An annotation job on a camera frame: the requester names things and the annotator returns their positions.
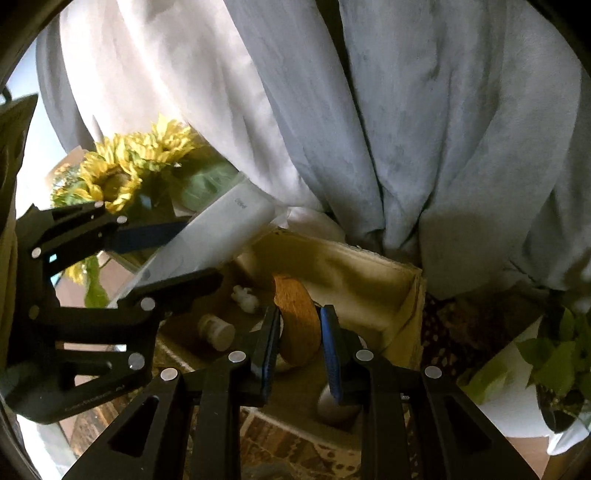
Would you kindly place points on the small white figurine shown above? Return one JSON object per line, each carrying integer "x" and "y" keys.
{"x": 245, "y": 299}

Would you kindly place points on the cream white curtain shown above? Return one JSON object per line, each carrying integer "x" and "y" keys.
{"x": 161, "y": 69}

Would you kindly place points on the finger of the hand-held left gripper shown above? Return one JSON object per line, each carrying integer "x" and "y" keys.
{"x": 184, "y": 288}
{"x": 143, "y": 235}

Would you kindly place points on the yellow sunflower bouquet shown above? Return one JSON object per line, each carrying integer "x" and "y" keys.
{"x": 111, "y": 180}

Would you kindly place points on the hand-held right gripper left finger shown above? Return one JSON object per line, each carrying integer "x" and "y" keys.
{"x": 272, "y": 355}

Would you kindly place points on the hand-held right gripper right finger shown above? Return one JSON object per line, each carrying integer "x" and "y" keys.
{"x": 330, "y": 350}

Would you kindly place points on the white potted green plant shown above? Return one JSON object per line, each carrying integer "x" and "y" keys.
{"x": 508, "y": 415}

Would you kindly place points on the narrow grey curtain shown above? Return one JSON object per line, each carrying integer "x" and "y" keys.
{"x": 51, "y": 92}

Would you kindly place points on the patterned brown tablecloth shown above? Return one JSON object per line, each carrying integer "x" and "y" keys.
{"x": 300, "y": 457}

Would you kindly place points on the brown cardboard box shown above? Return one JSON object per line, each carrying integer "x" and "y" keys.
{"x": 369, "y": 286}

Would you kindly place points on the wide grey curtain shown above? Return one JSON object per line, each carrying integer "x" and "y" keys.
{"x": 438, "y": 138}

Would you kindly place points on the white remote control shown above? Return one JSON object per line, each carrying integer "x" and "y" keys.
{"x": 217, "y": 221}

